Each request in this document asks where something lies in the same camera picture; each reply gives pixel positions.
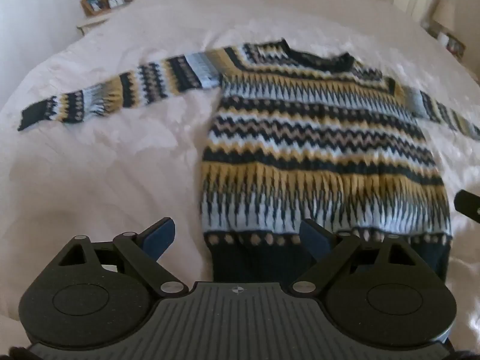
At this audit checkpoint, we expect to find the wooden photo frame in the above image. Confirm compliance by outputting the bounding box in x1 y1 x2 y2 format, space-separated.
445 33 466 60

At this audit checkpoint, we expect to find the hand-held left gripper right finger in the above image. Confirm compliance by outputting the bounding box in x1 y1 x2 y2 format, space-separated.
292 218 425 298

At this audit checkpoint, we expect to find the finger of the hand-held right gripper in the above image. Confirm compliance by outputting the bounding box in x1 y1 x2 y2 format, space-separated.
453 189 480 226

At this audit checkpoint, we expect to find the striped knitted sweater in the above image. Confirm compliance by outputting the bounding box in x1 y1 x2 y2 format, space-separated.
17 37 480 284

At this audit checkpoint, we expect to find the white bedside table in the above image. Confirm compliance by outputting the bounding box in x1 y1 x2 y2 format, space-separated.
76 10 115 35

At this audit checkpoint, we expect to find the white fluffy bedspread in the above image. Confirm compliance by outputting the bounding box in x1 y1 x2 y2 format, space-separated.
0 0 480 346

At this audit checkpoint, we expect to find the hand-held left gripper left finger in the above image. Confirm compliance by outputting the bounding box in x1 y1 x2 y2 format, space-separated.
56 217 189 298

